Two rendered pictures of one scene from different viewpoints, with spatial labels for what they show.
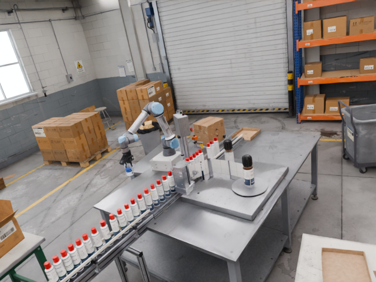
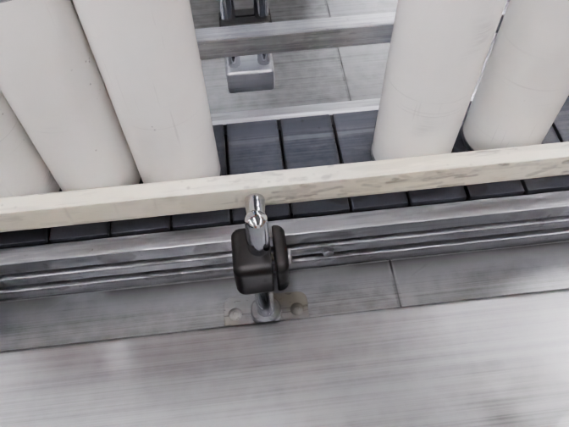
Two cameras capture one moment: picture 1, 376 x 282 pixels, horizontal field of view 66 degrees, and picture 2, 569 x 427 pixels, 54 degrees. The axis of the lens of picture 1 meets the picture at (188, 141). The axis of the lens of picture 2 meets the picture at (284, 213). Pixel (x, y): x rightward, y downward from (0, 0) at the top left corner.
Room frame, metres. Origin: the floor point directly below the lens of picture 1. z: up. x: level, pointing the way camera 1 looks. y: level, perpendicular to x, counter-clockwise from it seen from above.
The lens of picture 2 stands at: (2.52, -0.31, 1.17)
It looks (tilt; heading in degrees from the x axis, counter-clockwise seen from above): 57 degrees down; 45
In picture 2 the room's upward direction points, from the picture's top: 2 degrees counter-clockwise
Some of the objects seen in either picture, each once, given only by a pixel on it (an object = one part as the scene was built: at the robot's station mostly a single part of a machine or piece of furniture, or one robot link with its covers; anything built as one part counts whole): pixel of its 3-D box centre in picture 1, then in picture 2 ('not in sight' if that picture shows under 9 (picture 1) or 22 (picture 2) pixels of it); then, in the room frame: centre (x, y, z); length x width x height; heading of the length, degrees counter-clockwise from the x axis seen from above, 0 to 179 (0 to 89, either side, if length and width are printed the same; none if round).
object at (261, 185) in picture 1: (249, 186); not in sight; (2.13, -0.45, 0.89); 0.31 x 0.31 x 0.01
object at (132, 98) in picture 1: (148, 106); not in sight; (7.01, 0.81, 0.57); 1.20 x 0.85 x 1.14; 153
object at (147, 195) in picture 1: (148, 200); not in sight; (2.04, 0.40, 0.98); 0.05 x 0.05 x 0.20
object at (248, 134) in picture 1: (246, 133); not in sight; (3.41, -0.75, 0.85); 0.30 x 0.26 x 0.04; 140
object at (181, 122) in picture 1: (182, 124); not in sight; (2.62, 0.03, 1.38); 0.17 x 0.10 x 0.19; 15
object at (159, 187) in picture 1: (160, 190); not in sight; (2.16, 0.31, 0.98); 0.05 x 0.05 x 0.20
